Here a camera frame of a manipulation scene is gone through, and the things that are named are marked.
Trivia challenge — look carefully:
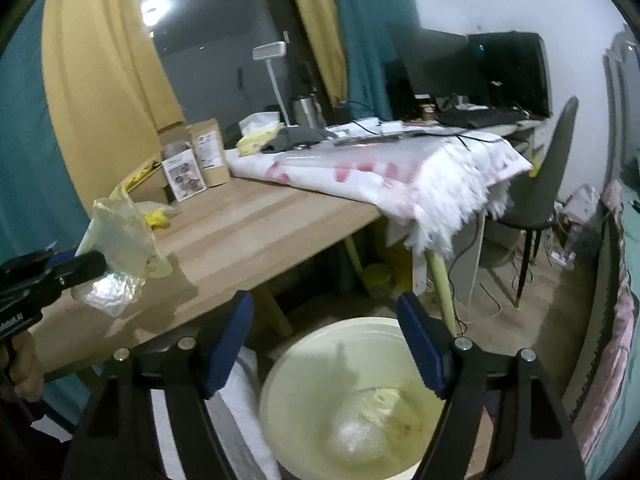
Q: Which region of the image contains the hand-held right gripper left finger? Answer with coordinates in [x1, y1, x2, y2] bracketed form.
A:
[62, 290, 256, 480]

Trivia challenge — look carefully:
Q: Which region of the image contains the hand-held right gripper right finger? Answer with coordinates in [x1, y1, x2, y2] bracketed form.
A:
[396, 291, 586, 480]

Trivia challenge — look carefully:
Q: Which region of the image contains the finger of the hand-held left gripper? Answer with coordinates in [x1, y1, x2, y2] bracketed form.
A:
[45, 251, 108, 287]

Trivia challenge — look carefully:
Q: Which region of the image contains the clear yellowish plastic bag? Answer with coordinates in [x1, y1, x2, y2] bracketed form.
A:
[71, 185, 174, 317]

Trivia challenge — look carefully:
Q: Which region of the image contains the small yellow plastic bag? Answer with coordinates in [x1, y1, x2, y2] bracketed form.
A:
[142, 207, 172, 231]

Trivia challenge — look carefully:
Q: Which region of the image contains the cream plastic trash bin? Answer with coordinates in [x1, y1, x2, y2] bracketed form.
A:
[258, 316, 482, 480]

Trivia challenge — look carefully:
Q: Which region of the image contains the white plastic wrap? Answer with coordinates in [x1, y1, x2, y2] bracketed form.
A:
[327, 387, 426, 461]

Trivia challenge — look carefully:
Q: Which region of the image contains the person's left hand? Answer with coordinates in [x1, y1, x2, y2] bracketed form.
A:
[7, 332, 47, 402]

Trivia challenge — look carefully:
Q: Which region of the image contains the pale wooden table leg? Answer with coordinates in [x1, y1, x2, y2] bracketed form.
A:
[425, 250, 459, 337]

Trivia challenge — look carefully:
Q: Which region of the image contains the white cushion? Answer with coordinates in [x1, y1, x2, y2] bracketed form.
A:
[150, 345, 282, 480]

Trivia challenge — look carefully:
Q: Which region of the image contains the yellow bucket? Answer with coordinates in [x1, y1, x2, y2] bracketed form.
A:
[362, 265, 394, 292]

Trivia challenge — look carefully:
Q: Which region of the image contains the low open cardboard box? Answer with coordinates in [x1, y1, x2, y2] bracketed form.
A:
[122, 157, 176, 207]

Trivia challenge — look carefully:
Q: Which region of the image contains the food container with yellow contents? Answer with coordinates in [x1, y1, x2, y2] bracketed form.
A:
[122, 160, 166, 193]

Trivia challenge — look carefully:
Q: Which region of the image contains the teal curtain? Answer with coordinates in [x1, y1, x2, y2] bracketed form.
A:
[325, 0, 422, 121]
[0, 0, 92, 263]

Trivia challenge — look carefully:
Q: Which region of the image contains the white printed box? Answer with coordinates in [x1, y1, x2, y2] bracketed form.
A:
[161, 149, 208, 204]

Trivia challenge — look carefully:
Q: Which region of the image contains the tall cardboard box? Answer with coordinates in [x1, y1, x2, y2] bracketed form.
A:
[156, 121, 194, 153]

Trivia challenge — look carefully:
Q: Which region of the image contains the white pink floral cloth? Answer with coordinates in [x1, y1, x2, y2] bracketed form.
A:
[227, 131, 534, 262]

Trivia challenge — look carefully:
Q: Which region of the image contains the kraft paper pouch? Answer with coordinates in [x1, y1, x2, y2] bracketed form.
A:
[189, 119, 232, 189]

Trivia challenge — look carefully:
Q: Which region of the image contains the wide yellow curtain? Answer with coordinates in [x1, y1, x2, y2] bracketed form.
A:
[42, 0, 188, 241]

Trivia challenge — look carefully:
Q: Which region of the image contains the pink printed blanket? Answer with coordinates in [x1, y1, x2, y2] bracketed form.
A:
[575, 180, 637, 463]

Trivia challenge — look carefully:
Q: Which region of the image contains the grey upholstered bed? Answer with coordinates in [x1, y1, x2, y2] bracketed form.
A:
[562, 25, 640, 480]

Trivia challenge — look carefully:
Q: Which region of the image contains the grey chair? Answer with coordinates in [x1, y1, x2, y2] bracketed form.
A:
[487, 96, 581, 309]

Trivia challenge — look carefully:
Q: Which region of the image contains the yellow tissue pack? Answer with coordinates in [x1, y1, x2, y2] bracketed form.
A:
[236, 112, 284, 156]

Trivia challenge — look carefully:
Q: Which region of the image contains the flat black device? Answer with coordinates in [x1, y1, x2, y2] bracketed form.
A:
[332, 135, 402, 147]

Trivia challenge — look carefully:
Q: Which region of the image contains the grey cloth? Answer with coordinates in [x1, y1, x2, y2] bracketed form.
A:
[262, 126, 337, 154]

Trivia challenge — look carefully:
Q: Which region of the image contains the white power adapter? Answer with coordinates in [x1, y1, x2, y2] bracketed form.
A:
[350, 117, 407, 136]

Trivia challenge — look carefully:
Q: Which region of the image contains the black keyboard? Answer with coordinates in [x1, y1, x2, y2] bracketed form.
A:
[440, 109, 527, 129]

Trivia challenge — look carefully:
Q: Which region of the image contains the white desk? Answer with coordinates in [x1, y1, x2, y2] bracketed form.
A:
[492, 119, 550, 171]

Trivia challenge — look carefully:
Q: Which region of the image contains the steel kettle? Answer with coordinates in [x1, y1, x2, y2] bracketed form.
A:
[292, 95, 327, 129]

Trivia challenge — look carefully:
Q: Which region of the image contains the black angled monitor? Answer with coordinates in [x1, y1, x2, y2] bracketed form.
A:
[387, 25, 493, 117]

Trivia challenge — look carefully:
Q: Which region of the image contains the white desk lamp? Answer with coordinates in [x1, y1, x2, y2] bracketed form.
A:
[252, 41, 292, 127]

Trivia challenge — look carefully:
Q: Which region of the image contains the black computer monitor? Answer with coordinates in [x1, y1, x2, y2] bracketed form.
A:
[467, 32, 552, 119]

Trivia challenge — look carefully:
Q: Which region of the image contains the narrow yellow curtain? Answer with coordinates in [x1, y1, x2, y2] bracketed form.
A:
[280, 0, 348, 107]

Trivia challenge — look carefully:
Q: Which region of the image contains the black cable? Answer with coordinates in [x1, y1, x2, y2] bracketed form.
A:
[445, 127, 502, 152]

